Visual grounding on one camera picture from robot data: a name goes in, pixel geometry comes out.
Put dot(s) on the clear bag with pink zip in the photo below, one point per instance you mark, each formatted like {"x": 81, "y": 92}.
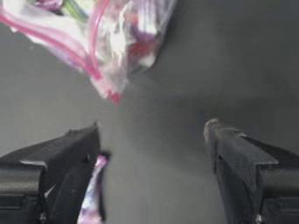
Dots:
{"x": 112, "y": 43}

